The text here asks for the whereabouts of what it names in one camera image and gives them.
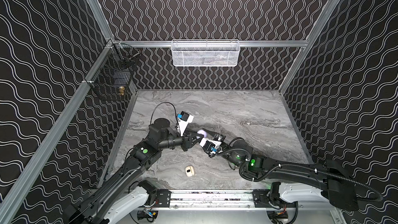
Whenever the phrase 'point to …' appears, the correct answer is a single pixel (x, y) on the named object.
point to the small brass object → (122, 90)
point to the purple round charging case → (202, 131)
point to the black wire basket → (112, 80)
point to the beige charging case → (189, 170)
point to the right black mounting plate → (261, 198)
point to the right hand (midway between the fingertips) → (202, 132)
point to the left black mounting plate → (163, 198)
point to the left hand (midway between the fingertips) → (205, 137)
